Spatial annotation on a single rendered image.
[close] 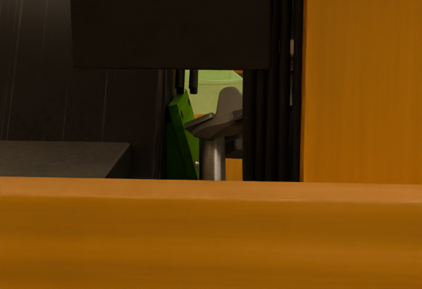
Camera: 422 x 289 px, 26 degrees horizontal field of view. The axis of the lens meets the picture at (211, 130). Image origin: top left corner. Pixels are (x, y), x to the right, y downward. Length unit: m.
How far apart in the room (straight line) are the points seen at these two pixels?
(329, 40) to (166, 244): 0.19
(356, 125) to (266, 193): 0.09
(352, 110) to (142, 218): 0.18
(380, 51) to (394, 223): 0.13
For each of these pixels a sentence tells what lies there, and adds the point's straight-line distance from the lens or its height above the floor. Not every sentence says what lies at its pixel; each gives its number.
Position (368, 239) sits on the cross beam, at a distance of 0.67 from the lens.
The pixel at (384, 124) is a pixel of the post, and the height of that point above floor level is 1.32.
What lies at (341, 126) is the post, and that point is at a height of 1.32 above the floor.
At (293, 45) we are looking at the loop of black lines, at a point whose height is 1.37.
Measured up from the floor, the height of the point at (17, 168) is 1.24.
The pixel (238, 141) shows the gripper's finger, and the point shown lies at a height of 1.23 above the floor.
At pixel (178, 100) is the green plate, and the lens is 1.09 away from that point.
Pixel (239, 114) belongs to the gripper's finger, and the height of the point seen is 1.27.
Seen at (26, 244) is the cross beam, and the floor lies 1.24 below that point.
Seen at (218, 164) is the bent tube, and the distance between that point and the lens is 1.02.
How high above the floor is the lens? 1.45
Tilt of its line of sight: 12 degrees down
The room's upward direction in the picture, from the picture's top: straight up
